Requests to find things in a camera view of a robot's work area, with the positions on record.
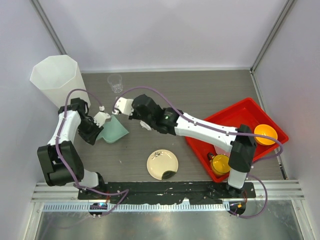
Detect white translucent trash bin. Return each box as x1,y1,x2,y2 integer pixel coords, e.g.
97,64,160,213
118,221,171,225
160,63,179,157
30,55,86,108

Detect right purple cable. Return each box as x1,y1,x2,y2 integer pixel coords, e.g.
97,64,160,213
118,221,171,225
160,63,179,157
112,86,284,220

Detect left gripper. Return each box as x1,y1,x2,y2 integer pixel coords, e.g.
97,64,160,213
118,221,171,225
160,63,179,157
77,117,104,145

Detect green dustpan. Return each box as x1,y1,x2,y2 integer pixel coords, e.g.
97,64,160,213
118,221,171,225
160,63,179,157
96,115,129,144

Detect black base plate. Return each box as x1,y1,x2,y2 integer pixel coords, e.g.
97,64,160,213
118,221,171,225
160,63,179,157
77,181,257,205

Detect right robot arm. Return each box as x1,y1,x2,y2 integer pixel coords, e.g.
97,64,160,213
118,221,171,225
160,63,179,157
128,94,257,198

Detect paper scrap back small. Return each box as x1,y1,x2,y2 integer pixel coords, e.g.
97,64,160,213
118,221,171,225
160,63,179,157
139,120,152,131

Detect cream round plate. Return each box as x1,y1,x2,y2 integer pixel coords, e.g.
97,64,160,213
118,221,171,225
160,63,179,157
146,149,179,181

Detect white cable duct strip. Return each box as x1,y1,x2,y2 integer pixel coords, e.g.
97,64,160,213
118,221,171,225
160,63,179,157
42,201,230,213

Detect orange bowl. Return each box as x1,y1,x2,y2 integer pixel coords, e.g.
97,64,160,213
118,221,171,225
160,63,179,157
254,124,278,146

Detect yellow cup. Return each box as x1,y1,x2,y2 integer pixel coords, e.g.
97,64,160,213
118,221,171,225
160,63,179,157
207,152,231,176

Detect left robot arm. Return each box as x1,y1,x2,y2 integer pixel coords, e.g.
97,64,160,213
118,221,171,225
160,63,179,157
37,97,107,200

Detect pink dotted plate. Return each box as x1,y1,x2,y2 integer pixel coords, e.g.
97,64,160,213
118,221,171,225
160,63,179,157
213,145,230,156

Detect clear plastic cup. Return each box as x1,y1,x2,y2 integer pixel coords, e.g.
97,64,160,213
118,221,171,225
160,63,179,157
107,73,123,94

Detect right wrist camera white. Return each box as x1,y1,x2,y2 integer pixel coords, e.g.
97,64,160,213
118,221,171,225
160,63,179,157
112,97,134,116

